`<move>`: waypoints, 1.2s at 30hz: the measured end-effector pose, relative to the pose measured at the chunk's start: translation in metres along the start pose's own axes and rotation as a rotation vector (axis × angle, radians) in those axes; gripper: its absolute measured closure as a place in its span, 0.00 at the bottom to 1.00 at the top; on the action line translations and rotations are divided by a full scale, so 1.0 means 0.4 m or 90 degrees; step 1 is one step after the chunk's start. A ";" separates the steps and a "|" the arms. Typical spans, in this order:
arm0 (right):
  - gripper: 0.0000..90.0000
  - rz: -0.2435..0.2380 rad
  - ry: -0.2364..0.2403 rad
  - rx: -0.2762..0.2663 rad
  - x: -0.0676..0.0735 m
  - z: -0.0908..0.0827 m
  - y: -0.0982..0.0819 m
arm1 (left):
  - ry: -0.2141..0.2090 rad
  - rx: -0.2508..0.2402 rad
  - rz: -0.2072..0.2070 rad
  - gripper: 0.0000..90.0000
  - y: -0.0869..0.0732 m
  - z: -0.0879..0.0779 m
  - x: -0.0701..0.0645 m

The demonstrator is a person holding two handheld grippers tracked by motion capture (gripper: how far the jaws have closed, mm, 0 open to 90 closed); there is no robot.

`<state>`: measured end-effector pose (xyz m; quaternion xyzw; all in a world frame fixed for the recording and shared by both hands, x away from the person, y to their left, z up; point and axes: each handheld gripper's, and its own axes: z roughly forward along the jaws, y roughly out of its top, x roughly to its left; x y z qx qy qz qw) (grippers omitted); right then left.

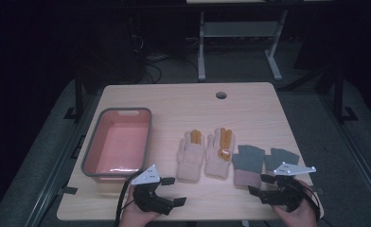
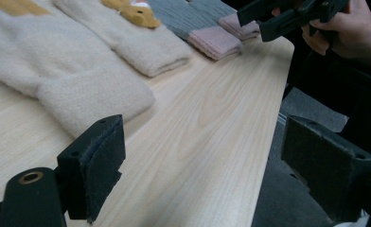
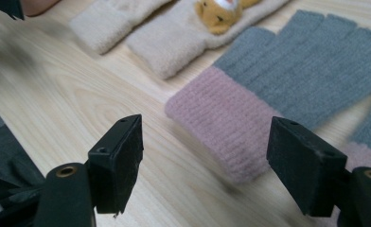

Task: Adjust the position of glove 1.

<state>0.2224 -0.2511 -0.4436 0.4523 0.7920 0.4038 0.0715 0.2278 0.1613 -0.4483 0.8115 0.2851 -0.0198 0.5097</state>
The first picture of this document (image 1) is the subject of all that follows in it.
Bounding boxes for grey and pink fingerless glove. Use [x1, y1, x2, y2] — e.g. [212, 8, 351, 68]
[263, 147, 301, 178]
[231, 144, 266, 189]

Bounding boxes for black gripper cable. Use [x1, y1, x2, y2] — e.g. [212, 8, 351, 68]
[113, 169, 144, 227]
[295, 180, 322, 221]

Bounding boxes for person's right hand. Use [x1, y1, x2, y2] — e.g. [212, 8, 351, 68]
[272, 180, 319, 227]

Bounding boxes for beige glove with orange bunny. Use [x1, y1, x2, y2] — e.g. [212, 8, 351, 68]
[204, 127, 237, 180]

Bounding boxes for white metal desk frame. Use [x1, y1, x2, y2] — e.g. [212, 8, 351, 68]
[197, 9, 290, 83]

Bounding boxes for person's left hand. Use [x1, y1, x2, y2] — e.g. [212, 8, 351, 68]
[118, 184, 160, 227]

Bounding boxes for black floor cables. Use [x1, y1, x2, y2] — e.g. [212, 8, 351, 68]
[140, 51, 201, 85]

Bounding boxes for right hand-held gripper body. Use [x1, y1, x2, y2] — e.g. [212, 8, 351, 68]
[259, 162, 317, 213]

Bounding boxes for pink basket with grey rim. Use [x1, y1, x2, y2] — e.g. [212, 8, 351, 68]
[80, 107, 153, 186]

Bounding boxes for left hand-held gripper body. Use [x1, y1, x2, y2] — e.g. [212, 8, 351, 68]
[131, 164, 175, 217]

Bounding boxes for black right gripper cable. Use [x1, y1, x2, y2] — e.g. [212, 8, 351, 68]
[295, 180, 322, 221]

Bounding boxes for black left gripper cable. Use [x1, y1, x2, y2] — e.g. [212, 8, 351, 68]
[113, 169, 144, 227]

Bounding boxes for beige glove with orange fingers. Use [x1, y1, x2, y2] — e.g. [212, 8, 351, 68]
[175, 129, 206, 183]

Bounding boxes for black metal stand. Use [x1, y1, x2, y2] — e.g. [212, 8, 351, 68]
[332, 64, 360, 123]
[63, 67, 84, 123]

